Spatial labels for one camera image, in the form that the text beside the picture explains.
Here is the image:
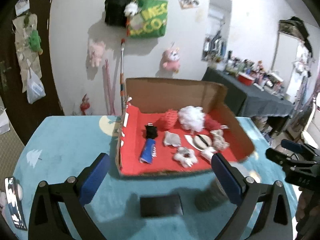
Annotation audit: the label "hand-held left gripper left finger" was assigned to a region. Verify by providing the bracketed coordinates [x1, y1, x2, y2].
[28, 152, 111, 240]

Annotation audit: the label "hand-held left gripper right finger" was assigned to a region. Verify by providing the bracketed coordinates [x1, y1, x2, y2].
[210, 152, 293, 240]

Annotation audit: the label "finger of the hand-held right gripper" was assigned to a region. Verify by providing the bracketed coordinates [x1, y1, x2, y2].
[265, 148, 298, 168]
[280, 139, 320, 157]

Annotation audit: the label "white cloth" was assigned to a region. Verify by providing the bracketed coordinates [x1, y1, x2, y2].
[200, 147, 218, 159]

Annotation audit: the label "cream crocheted toy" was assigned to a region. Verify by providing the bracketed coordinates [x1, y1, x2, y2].
[210, 129, 230, 151]

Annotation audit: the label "small white plush toy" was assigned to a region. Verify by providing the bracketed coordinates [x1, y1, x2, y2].
[172, 147, 198, 168]

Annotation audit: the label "red knitted ball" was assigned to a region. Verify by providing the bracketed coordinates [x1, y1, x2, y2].
[205, 118, 228, 131]

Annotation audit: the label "white gauze pouch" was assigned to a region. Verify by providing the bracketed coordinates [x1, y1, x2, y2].
[164, 131, 181, 148]

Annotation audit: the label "white mesh bath loofah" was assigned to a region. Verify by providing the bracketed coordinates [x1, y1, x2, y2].
[178, 106, 206, 132]

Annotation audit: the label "black knitted scrunchie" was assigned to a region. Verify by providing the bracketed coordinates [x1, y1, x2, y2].
[144, 124, 159, 139]

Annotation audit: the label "red foam fruit net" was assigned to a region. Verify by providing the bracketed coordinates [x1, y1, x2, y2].
[160, 109, 179, 131]

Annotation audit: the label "cardboard box with red lining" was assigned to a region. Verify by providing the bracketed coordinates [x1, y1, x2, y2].
[116, 77, 256, 178]

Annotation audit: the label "person's right hand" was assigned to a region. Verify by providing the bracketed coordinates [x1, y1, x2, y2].
[295, 188, 320, 233]

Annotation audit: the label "glass jar of tea leaves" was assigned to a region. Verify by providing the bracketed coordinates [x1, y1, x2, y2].
[195, 177, 227, 211]

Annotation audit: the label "white chair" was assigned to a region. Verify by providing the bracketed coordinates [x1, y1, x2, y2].
[301, 97, 320, 141]

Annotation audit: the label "table with dark cloth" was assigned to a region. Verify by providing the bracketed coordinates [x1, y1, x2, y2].
[202, 67, 295, 133]

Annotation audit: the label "rectangular tin box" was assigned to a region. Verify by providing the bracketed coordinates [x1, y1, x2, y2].
[140, 194, 183, 218]

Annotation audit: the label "red floor ornament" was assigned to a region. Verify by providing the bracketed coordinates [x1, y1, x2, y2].
[80, 94, 91, 116]

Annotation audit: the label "white hanging garment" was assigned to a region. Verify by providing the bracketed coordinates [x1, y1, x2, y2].
[295, 55, 313, 78]

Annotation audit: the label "red bowl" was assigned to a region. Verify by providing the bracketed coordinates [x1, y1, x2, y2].
[237, 72, 256, 84]

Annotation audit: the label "smartphone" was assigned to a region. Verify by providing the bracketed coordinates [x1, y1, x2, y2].
[5, 177, 28, 231]

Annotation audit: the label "white wardrobe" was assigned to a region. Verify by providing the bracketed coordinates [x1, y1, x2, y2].
[275, 30, 313, 103]

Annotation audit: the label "pink rods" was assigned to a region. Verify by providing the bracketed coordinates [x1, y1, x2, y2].
[102, 60, 116, 116]

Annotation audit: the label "dark brown door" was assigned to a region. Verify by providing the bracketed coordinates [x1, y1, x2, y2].
[0, 0, 63, 146]

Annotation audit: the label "clear plastic bag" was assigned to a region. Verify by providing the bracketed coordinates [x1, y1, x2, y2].
[26, 67, 46, 104]

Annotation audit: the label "white paper bag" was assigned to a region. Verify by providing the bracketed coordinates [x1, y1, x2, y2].
[0, 107, 11, 134]

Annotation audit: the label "dark bag on wardrobe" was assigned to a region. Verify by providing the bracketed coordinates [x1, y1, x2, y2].
[278, 16, 312, 39]

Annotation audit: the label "pale pink plush toy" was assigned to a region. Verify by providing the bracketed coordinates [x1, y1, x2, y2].
[88, 40, 106, 68]

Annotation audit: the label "pink plush toy with ears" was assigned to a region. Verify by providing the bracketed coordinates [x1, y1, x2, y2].
[161, 47, 181, 72]

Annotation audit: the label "beige hanging door organizer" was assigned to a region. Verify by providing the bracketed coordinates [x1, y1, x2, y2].
[12, 14, 42, 93]

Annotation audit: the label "green plush toy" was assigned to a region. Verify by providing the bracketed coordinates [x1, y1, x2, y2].
[28, 30, 44, 56]

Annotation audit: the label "green tote bag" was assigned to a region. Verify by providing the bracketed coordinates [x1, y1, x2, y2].
[127, 0, 169, 39]

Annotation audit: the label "black backpack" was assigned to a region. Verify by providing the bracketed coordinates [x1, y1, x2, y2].
[104, 0, 133, 28]

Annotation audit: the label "photo on door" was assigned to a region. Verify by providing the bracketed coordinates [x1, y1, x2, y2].
[15, 0, 29, 16]

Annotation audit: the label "mop handle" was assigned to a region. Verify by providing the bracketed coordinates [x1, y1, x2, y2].
[119, 38, 127, 111]

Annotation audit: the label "metal door handle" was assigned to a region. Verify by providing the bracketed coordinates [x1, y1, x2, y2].
[0, 61, 12, 91]

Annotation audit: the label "wall mirror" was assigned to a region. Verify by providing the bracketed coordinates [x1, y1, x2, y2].
[202, 0, 233, 63]

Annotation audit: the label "white plush keychain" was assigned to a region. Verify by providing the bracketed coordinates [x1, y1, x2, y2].
[124, 2, 139, 18]

